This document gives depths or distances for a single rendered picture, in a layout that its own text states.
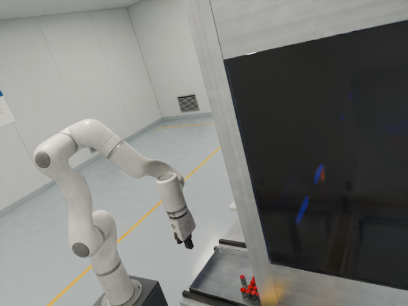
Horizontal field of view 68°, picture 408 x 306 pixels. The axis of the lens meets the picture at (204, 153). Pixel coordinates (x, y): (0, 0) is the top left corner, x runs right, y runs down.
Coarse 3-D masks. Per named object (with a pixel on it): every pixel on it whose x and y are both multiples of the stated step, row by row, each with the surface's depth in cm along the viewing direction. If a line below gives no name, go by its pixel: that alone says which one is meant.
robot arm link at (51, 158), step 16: (48, 144) 105; (64, 144) 110; (48, 160) 104; (64, 160) 108; (48, 176) 110; (64, 176) 110; (80, 176) 116; (64, 192) 115; (80, 192) 117; (80, 208) 118; (80, 224) 118; (80, 240) 117; (96, 240) 120; (80, 256) 119
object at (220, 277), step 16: (224, 256) 145; (240, 256) 141; (208, 272) 138; (224, 272) 135; (240, 272) 133; (192, 288) 127; (208, 288) 129; (224, 288) 127; (240, 304) 114; (256, 304) 116
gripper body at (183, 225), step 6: (180, 216) 116; (186, 216) 119; (174, 222) 115; (180, 222) 116; (186, 222) 119; (192, 222) 122; (174, 228) 116; (180, 228) 116; (186, 228) 119; (192, 228) 122; (174, 234) 118; (180, 234) 116; (186, 234) 119
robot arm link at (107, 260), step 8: (96, 216) 129; (104, 216) 131; (96, 224) 125; (104, 224) 128; (112, 224) 133; (104, 232) 126; (112, 232) 133; (104, 240) 127; (112, 240) 133; (104, 248) 131; (112, 248) 131; (96, 256) 130; (104, 256) 129; (112, 256) 130; (96, 264) 127; (104, 264) 127; (112, 264) 129; (96, 272) 129; (104, 272) 128
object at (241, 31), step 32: (224, 0) 62; (256, 0) 59; (288, 0) 56; (320, 0) 53; (352, 0) 51; (384, 0) 49; (224, 32) 65; (256, 32) 61; (288, 32) 58; (320, 32) 56; (288, 288) 89; (320, 288) 83; (352, 288) 77; (384, 288) 73
